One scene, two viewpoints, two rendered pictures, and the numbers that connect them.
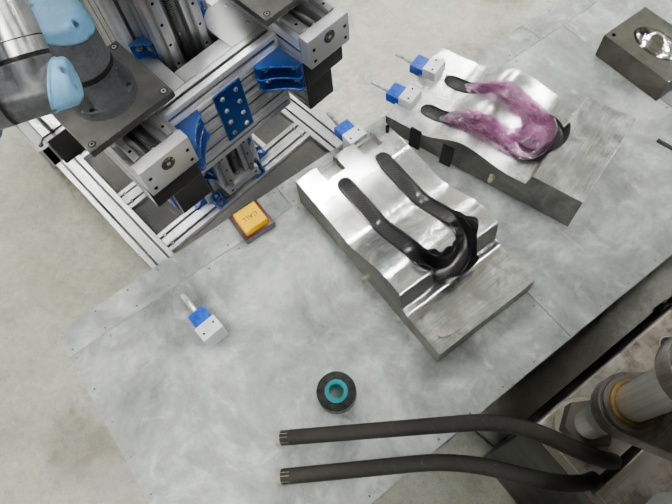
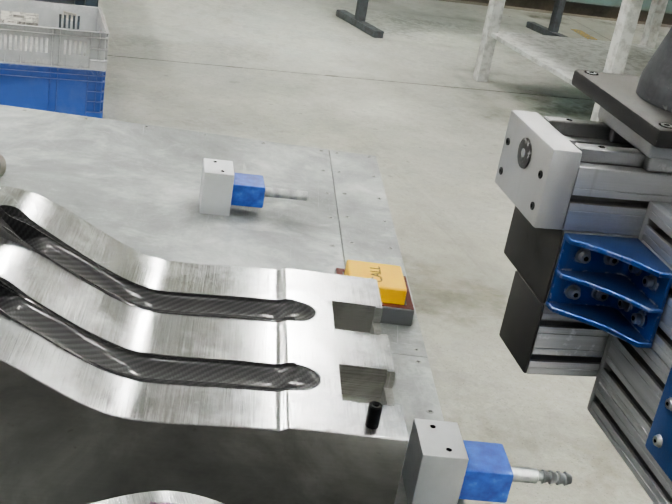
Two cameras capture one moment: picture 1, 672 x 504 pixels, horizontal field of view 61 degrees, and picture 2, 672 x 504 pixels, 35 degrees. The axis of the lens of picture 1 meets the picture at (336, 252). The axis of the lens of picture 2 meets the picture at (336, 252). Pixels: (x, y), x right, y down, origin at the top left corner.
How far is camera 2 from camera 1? 1.45 m
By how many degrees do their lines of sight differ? 77
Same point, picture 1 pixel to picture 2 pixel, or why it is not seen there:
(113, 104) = (649, 72)
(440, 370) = not seen: outside the picture
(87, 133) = (618, 78)
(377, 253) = (82, 233)
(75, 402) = not seen: hidden behind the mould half
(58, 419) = not seen: hidden behind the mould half
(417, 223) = (62, 292)
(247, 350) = (151, 211)
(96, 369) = (287, 151)
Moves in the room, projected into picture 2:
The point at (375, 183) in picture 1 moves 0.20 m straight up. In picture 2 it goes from (245, 340) to (280, 100)
